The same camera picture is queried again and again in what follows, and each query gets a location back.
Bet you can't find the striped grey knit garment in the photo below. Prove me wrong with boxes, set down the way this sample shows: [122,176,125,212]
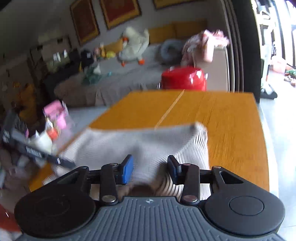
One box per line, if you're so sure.
[60,123,210,198]

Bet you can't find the pink toy box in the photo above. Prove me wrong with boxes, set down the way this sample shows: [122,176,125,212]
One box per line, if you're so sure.
[43,100,69,130]

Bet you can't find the green plush toy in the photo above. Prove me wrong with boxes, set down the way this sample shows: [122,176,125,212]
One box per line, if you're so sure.
[82,64,112,86]

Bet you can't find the grey sofa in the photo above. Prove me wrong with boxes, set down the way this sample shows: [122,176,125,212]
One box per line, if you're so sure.
[53,41,230,108]

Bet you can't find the small yellow plush toys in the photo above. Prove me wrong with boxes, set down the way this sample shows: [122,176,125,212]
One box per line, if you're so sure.
[93,43,116,62]

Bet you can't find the grey round cushion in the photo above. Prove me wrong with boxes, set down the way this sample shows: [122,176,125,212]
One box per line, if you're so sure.
[159,39,185,65]

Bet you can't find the white goose plush toy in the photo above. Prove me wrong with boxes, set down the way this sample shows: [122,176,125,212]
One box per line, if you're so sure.
[118,27,149,67]

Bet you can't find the yellow sofa cushion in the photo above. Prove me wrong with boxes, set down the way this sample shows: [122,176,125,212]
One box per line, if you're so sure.
[104,20,208,54]

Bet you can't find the gold framed red picture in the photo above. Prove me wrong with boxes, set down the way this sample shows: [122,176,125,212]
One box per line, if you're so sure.
[99,0,142,30]

